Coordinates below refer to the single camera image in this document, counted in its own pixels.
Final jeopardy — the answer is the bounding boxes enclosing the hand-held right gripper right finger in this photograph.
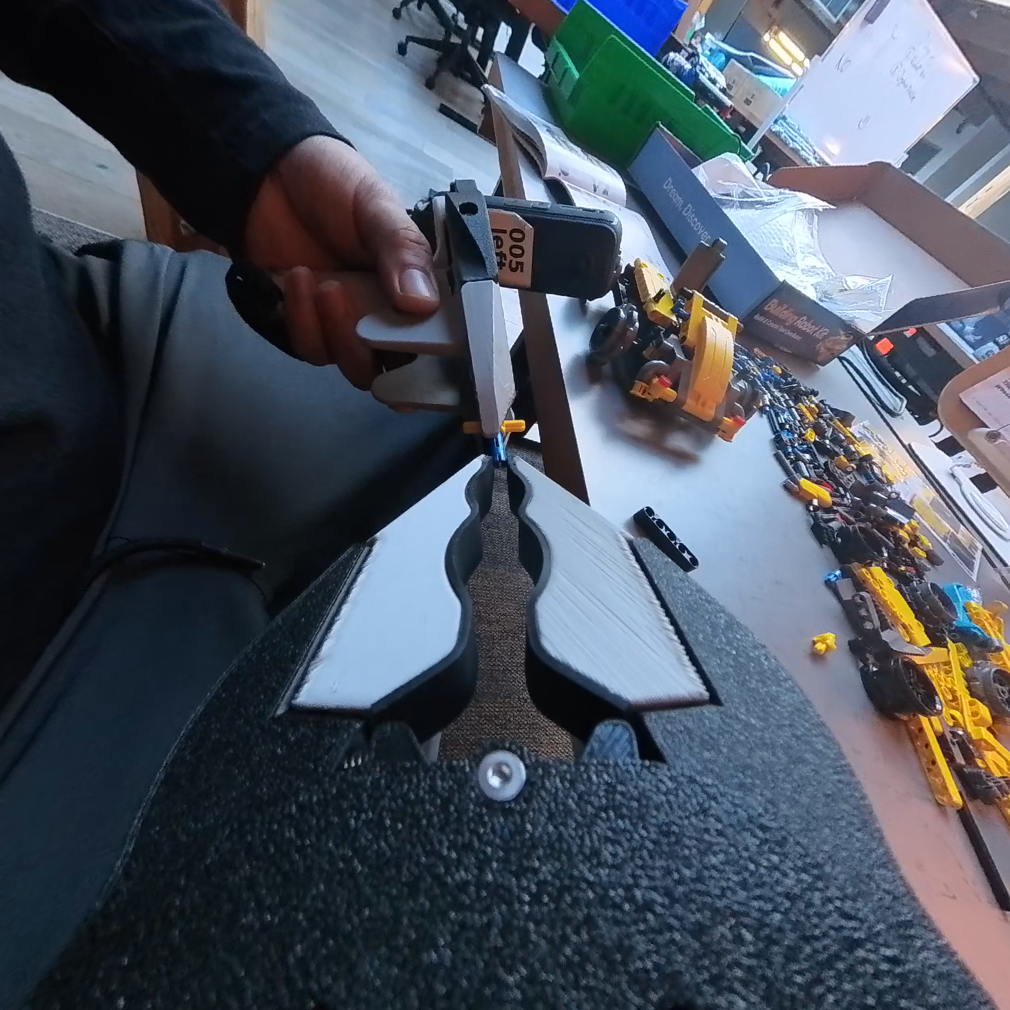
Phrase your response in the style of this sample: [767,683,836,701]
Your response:
[507,458,711,743]

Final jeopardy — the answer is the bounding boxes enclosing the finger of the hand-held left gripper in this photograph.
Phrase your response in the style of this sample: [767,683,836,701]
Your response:
[460,278,519,437]

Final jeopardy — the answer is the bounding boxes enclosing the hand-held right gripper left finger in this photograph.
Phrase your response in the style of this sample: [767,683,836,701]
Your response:
[292,456,497,741]

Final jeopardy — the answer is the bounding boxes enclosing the grey desk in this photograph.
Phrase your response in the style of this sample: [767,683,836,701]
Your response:
[489,51,1010,908]

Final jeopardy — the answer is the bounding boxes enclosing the person's left hand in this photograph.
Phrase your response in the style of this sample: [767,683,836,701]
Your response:
[237,134,441,391]

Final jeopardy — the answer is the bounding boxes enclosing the black holed beam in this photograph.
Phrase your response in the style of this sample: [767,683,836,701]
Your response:
[631,507,702,573]

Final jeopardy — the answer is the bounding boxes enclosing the instruction booklet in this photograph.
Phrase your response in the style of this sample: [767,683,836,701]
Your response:
[481,83,628,208]

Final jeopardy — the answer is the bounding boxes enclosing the dark blue kit box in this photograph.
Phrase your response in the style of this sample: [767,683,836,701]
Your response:
[627,122,861,366]

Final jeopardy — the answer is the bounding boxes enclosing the green plastic bin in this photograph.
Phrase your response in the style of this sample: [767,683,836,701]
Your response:
[544,0,754,170]

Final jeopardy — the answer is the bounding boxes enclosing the yellow brick vehicle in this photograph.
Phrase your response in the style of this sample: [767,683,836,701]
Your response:
[588,259,762,441]

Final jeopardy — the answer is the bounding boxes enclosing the clear plastic bag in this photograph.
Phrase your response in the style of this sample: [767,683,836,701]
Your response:
[694,154,869,332]

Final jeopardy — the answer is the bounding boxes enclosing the black office chair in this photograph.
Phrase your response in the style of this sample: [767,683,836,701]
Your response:
[392,0,490,89]

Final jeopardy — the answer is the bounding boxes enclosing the blue plastic bin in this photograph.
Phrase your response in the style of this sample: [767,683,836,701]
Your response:
[552,0,688,56]

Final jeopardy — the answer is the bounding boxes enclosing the pile of building brick parts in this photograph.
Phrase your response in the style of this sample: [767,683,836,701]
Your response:
[757,347,1010,810]

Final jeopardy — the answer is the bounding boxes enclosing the black spoked wheel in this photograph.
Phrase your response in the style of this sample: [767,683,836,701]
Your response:
[858,651,944,719]

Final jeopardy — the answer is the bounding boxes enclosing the whiteboard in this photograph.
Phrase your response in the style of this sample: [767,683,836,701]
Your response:
[777,0,981,167]

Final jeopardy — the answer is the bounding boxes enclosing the person's black sweater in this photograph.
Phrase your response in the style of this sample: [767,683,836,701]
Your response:
[0,130,119,711]

